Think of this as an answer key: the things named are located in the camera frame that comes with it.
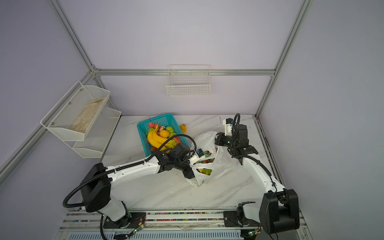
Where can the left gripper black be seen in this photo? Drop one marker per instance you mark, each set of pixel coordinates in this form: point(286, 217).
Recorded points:
point(189, 174)

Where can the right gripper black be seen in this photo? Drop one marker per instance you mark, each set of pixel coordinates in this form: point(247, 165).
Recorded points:
point(219, 140)

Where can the white plastic bag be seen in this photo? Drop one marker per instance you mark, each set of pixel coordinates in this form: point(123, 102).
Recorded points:
point(216, 158)

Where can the orange fake pear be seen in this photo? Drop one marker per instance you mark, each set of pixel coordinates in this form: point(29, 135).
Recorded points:
point(183, 128)

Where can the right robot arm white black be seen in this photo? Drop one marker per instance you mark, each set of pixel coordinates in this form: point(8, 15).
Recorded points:
point(278, 210)

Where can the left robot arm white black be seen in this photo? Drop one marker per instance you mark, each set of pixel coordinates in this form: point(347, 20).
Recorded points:
point(94, 192)

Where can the orange fake mandarin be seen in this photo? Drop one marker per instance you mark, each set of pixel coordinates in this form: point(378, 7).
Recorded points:
point(164, 134)

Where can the green fake apple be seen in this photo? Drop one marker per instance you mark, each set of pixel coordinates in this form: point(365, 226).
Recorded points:
point(170, 129)

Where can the teal plastic basket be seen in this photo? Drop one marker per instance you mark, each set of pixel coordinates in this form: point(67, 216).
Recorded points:
point(160, 122)

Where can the lower white mesh shelf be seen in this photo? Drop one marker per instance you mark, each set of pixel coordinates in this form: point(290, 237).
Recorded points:
point(99, 136)

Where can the white mesh shelf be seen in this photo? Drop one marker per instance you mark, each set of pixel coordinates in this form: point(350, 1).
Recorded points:
point(59, 120)
point(99, 136)

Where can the beige cloth in shelf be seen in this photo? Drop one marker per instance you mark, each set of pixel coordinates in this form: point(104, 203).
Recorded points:
point(83, 121)

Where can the upper white mesh shelf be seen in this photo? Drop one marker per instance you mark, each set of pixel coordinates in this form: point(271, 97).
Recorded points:
point(59, 120)

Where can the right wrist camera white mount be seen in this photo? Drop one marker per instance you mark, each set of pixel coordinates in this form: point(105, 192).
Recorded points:
point(228, 124)

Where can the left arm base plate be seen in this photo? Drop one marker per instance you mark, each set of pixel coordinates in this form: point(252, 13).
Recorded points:
point(125, 222)

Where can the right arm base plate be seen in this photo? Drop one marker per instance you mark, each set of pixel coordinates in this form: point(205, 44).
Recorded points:
point(232, 219)

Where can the white wire wall basket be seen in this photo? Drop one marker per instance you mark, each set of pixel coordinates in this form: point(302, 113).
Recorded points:
point(188, 85)

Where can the aluminium frame rail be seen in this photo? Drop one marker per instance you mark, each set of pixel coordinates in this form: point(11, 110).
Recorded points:
point(166, 72)

